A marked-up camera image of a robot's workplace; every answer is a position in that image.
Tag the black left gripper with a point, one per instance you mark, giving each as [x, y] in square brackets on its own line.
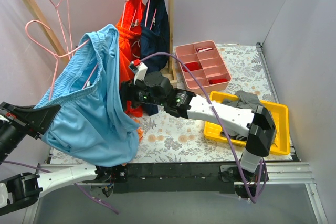
[31, 120]

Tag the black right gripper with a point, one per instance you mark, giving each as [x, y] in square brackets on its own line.
[125, 96]

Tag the light blue shorts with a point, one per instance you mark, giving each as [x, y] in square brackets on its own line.
[91, 124]

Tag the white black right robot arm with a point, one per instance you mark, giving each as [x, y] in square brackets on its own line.
[256, 125]

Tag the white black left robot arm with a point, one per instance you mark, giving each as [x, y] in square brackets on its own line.
[23, 190]

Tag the navy blue hanging shorts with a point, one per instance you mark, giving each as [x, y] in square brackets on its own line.
[155, 40]

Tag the orange hanging shorts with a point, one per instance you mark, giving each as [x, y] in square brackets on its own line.
[129, 46]

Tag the grey shorts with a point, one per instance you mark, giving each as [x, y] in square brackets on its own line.
[245, 101]

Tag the pink hanger with orange shorts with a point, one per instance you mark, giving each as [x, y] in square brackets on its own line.
[136, 14]

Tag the pink hanger with navy shorts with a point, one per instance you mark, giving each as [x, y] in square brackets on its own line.
[147, 16]

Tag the floral table mat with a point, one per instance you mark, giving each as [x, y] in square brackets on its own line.
[170, 139]

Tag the pink divided organizer box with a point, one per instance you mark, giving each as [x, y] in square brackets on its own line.
[213, 67]

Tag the red cloth front compartment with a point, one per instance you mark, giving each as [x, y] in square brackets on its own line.
[217, 81]

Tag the red white cloth in organizer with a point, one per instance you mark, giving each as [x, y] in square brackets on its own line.
[203, 49]

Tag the yellow plastic tray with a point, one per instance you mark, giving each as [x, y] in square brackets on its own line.
[280, 115]

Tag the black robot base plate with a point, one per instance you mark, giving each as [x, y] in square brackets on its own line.
[222, 177]

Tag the pink wire hanger on rack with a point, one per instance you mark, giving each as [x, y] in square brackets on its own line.
[66, 30]

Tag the aluminium frame rail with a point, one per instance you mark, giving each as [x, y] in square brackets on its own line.
[278, 172]

